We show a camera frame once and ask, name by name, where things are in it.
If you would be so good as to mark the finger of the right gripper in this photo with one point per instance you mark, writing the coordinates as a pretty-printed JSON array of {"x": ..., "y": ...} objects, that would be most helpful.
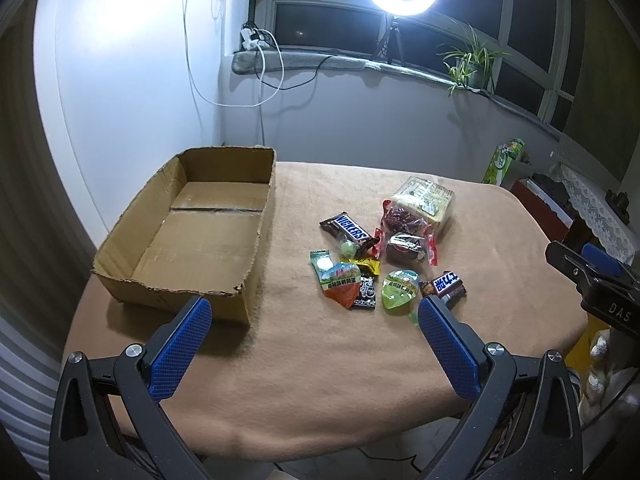
[
  {"x": 577, "y": 269},
  {"x": 606, "y": 264}
]

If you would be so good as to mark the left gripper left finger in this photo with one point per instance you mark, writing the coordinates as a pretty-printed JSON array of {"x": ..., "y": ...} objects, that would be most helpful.
[{"x": 107, "y": 421}]

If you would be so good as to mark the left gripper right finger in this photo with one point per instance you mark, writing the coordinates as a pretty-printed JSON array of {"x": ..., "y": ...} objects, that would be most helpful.
[{"x": 522, "y": 422}]

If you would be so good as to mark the clear bag of bread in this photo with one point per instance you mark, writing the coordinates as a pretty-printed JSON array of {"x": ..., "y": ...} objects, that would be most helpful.
[{"x": 426, "y": 199}]

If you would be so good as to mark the black white patterned candy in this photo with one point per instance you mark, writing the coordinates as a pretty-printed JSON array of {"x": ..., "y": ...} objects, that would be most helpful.
[{"x": 366, "y": 298}]

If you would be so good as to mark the red date bag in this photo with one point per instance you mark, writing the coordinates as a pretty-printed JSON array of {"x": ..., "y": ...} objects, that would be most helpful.
[
  {"x": 402, "y": 247},
  {"x": 398, "y": 219}
]

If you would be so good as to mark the yellow candy wrapper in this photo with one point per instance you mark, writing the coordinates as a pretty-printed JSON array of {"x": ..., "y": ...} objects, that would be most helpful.
[{"x": 367, "y": 266}]

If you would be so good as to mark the orange green jelly cup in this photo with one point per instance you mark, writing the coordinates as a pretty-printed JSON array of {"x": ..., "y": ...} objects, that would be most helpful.
[{"x": 339, "y": 281}]

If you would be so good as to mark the clear green candy wrapper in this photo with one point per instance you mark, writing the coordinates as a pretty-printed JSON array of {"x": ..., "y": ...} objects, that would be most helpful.
[{"x": 347, "y": 247}]

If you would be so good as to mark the large Snickers bar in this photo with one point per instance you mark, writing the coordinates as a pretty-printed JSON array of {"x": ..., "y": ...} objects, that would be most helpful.
[{"x": 346, "y": 230}]

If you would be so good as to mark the white lace cloth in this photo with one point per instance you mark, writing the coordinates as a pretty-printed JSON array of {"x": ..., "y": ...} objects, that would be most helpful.
[{"x": 588, "y": 199}]

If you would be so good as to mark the green drink carton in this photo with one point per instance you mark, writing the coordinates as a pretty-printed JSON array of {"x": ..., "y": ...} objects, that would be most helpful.
[{"x": 501, "y": 161}]

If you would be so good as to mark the beige table cloth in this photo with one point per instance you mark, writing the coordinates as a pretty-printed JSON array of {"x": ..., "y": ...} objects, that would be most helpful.
[{"x": 310, "y": 377}]

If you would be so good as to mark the potted spider plant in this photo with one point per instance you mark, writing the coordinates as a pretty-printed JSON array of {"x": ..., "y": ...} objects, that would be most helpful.
[{"x": 472, "y": 65}]

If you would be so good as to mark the brown cardboard box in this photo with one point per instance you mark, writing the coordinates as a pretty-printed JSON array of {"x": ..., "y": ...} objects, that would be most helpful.
[{"x": 199, "y": 227}]

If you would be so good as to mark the black light tripod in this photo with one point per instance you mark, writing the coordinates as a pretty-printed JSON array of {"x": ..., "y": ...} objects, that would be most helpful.
[{"x": 389, "y": 47}]

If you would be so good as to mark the white power strip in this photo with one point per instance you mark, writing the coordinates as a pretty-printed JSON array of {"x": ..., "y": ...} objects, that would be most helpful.
[{"x": 252, "y": 38}]

